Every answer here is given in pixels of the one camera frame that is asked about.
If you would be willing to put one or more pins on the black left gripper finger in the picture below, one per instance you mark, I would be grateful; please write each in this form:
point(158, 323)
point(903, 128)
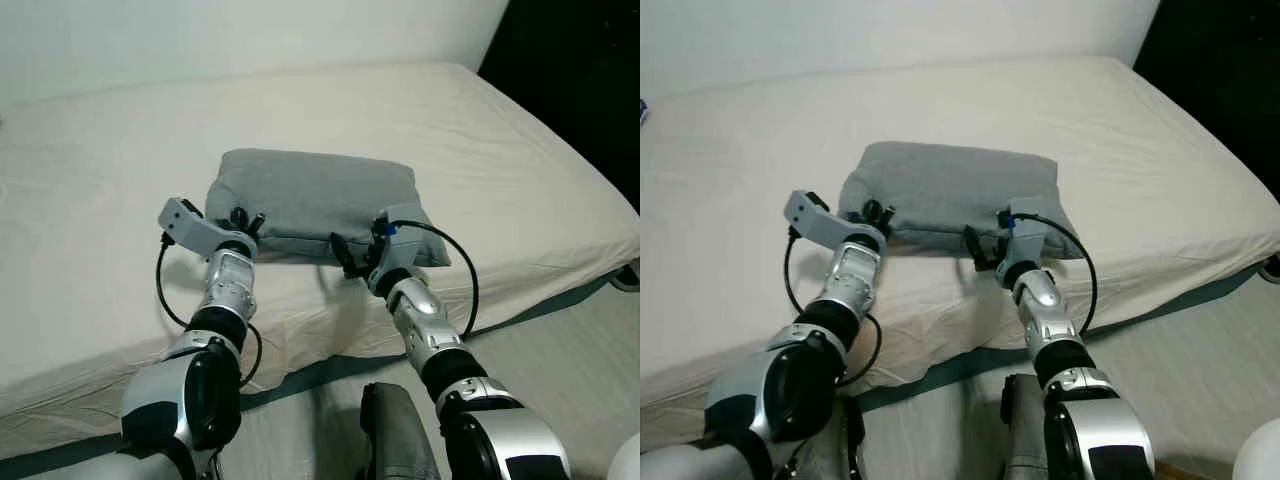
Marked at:
point(890, 213)
point(259, 220)

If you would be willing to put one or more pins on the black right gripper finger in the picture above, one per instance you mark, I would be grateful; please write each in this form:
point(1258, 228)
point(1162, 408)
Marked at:
point(338, 248)
point(970, 240)

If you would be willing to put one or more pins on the grey pillow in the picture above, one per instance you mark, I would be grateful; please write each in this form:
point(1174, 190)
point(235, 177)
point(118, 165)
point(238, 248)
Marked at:
point(950, 190)
point(310, 195)

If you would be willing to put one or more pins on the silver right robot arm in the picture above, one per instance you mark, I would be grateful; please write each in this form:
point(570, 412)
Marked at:
point(430, 340)
point(1050, 320)

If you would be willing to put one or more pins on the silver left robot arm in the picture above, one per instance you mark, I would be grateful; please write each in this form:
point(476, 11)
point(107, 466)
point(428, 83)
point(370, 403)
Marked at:
point(225, 290)
point(850, 290)

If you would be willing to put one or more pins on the mattress with white sheet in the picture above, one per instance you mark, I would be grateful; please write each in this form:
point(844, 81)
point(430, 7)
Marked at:
point(760, 150)
point(120, 150)

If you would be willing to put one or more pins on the grey fabric item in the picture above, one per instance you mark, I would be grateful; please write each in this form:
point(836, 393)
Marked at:
point(395, 440)
point(1025, 430)

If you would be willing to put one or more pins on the dark round object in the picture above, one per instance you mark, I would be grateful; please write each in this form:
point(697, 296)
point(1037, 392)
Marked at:
point(628, 278)
point(1270, 268)

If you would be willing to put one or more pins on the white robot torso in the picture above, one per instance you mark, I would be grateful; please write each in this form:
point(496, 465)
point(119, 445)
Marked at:
point(90, 468)
point(680, 468)

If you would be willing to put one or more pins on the white rounded object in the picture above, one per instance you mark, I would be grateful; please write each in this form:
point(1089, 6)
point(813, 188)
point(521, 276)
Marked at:
point(1262, 455)
point(628, 460)

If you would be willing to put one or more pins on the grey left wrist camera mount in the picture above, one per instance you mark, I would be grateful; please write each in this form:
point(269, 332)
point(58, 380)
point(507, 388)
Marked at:
point(820, 220)
point(195, 225)

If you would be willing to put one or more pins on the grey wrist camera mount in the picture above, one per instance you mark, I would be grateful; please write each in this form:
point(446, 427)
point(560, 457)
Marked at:
point(1028, 225)
point(402, 232)
point(820, 220)
point(195, 225)

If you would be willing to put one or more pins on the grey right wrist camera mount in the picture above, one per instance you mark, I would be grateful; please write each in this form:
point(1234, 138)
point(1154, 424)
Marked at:
point(1028, 225)
point(402, 232)

